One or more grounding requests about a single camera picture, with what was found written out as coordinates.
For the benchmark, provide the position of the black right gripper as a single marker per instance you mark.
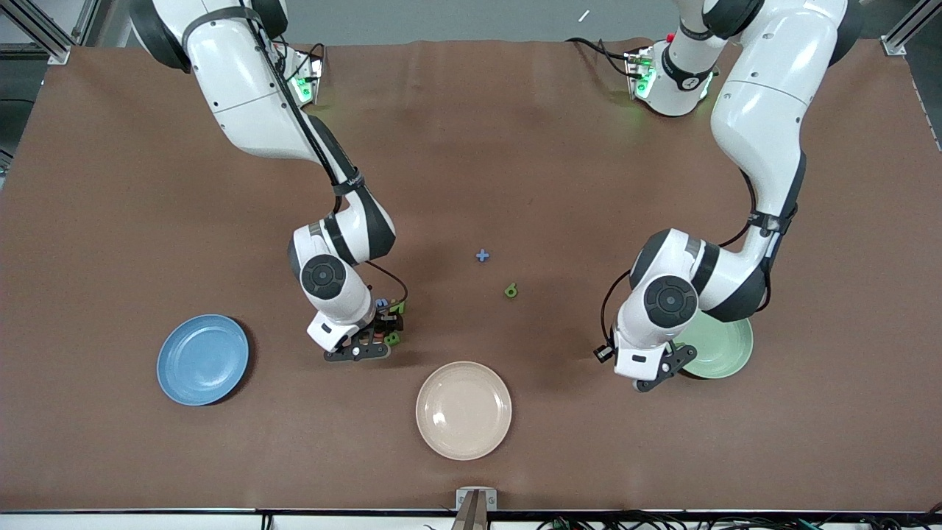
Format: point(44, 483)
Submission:
point(383, 322)

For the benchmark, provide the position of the green foam letter B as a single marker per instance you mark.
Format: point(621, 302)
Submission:
point(392, 339)

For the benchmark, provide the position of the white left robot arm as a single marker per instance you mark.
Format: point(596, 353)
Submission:
point(765, 96)

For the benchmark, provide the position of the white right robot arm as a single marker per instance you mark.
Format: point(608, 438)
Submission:
point(250, 96)

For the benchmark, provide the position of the beige plate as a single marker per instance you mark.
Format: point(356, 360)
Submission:
point(464, 412)

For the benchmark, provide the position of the green plate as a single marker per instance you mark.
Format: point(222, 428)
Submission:
point(728, 346)

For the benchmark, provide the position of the blue plate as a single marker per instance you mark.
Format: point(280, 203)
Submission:
point(202, 368)

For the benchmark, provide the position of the brown table cover cloth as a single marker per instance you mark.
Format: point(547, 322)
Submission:
point(471, 147)

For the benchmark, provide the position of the gray metal camera bracket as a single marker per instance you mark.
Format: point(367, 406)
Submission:
point(461, 500)

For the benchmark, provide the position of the tan camera pole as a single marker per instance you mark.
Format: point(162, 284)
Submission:
point(471, 515)

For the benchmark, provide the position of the white table edge rail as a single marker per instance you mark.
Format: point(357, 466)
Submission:
point(147, 521)

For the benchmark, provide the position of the aluminium frame post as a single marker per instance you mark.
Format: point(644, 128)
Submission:
point(892, 46)
point(59, 50)

